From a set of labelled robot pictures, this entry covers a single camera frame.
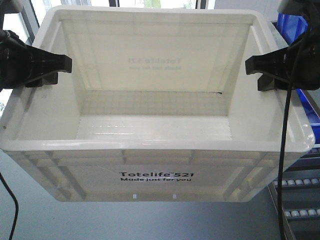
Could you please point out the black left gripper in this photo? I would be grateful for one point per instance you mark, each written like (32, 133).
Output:
(18, 61)

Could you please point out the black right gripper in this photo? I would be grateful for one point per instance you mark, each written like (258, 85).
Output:
(306, 66)

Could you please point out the white plastic tote bin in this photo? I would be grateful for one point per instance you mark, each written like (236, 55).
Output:
(158, 107)

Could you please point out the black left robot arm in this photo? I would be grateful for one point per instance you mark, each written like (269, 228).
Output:
(12, 7)

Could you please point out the right shelf blue bin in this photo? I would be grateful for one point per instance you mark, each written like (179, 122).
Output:
(310, 100)

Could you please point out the right shelf roller track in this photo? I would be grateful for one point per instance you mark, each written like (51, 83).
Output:
(301, 183)

